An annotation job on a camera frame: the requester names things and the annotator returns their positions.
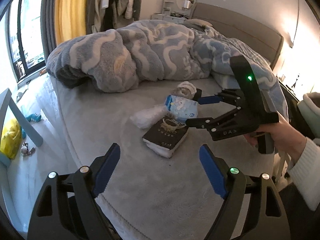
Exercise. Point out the yellow plastic bag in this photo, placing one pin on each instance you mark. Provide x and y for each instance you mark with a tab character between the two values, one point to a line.
10	140

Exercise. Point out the person's right hand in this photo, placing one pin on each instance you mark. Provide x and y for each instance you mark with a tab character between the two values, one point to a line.
287	137

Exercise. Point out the black coat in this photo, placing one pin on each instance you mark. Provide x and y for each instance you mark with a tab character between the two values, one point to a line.
113	2

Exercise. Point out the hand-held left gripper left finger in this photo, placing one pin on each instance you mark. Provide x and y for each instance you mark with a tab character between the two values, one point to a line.
106	170

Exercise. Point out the beige pillow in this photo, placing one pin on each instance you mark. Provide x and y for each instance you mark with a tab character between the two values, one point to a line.
197	23

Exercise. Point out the person's dark fleece clothing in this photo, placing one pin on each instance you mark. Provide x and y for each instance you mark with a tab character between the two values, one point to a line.
295	217

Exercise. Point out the blue wavy-pattern fleece blanket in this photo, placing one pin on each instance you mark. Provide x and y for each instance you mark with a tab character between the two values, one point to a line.
125	55

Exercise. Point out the dark grey garment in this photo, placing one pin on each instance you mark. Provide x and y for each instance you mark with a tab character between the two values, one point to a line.
138	0

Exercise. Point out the grey padded headboard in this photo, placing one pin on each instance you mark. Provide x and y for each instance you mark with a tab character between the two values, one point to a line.
237	25

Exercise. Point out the white vanity table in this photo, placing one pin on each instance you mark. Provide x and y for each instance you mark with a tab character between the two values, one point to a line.
170	12

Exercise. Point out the yellow curtain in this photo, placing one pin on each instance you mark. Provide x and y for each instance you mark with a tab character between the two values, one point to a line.
71	7

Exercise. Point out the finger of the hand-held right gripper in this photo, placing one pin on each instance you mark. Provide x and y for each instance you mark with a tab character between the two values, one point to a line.
200	122
208	100

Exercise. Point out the pale green plush item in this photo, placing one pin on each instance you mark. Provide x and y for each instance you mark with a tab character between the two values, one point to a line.
311	112

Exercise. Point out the glass sliding door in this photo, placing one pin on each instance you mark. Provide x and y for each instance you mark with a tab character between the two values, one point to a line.
27	30

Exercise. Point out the person's right forearm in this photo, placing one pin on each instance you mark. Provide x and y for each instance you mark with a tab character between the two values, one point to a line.
308	175

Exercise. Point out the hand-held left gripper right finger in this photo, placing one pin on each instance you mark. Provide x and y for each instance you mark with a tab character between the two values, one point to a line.
212	171

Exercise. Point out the light blue low table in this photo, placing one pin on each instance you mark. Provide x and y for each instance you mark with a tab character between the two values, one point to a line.
27	127

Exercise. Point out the white sock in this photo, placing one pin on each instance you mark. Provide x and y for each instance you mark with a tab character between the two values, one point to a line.
186	87

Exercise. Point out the grey curtain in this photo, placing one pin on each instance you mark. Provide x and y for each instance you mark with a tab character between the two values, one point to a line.
92	2
48	17

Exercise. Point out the bed with grey cover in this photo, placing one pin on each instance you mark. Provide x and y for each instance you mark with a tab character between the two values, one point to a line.
150	180

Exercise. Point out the white plastic wrap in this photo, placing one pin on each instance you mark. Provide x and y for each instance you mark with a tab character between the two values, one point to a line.
147	116

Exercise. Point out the beige coat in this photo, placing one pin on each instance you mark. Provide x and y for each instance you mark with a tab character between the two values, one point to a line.
100	5

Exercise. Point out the small black object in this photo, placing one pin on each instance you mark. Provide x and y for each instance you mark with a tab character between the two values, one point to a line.
197	93

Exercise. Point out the blue and white tissue packet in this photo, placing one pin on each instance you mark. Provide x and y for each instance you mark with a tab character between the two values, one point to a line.
180	107

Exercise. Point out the blue plush toy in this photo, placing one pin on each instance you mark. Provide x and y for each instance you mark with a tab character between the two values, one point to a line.
23	132
33	118

